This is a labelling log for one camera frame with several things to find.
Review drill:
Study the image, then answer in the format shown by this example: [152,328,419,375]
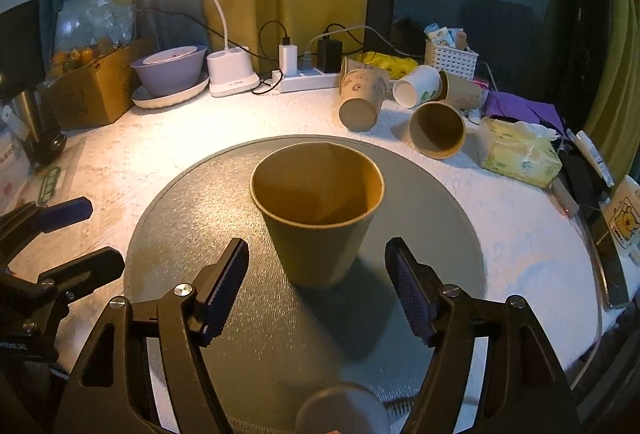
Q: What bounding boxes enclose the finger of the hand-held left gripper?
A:
[0,196,94,267]
[0,248,126,335]

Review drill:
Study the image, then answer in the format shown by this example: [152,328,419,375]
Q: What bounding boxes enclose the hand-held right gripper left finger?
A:
[55,237,250,434]

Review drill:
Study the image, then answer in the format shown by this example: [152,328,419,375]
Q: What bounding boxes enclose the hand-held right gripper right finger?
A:
[384,236,587,434]

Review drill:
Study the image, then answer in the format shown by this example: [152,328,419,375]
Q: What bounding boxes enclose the plain brown paper cup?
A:
[250,141,386,290]
[409,100,467,160]
[440,70,487,111]

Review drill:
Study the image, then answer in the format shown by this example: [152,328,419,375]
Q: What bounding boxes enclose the printed brown paper cup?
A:
[338,69,391,133]

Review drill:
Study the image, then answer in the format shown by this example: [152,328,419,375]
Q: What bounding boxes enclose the white paper cup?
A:
[392,64,444,109]

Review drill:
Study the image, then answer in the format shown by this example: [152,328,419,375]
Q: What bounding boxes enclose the green sticker sheet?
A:
[39,164,63,204]

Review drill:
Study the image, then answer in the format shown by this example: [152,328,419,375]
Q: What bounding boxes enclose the grey round mat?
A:
[122,134,493,434]

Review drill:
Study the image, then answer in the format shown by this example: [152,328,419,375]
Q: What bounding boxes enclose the cardboard box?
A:
[49,39,153,131]

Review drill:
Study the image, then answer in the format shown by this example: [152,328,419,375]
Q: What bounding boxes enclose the cream plate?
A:
[131,71,210,110]

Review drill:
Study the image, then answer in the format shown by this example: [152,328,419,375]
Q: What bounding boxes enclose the green tissue pack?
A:
[475,116,564,189]

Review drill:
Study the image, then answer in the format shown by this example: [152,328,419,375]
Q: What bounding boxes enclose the black monitor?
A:
[0,0,47,101]

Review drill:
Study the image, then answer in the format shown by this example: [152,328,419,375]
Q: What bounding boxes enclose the purple bowl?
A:
[131,45,209,98]

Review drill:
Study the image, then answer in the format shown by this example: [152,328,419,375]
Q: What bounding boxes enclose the clear plastic bag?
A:
[52,0,137,74]

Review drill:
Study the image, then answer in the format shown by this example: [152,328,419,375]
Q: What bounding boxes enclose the purple cloth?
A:
[482,90,569,136]

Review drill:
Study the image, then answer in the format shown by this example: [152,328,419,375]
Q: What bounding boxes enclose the white desk lamp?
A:
[141,0,261,98]

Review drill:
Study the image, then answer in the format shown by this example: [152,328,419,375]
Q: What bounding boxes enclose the white power strip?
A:
[271,66,347,94]

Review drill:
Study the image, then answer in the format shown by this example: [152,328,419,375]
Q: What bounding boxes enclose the yellow plastic bag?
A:
[356,51,419,80]

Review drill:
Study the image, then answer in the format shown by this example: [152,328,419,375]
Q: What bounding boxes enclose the yellow bear card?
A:
[600,175,640,260]

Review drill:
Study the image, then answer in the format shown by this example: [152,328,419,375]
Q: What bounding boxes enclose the white tube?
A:
[570,130,615,187]

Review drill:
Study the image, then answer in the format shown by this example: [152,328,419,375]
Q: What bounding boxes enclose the white plastic basket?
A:
[425,38,480,81]

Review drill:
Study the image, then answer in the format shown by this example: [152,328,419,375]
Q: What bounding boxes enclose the white charger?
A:
[278,45,300,76]

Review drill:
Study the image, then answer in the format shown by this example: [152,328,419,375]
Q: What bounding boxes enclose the black charger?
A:
[318,39,344,73]

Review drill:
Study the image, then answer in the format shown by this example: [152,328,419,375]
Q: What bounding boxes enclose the black cable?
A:
[134,6,281,65]

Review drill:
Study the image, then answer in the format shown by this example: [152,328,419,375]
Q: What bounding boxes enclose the white cable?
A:
[306,25,403,61]

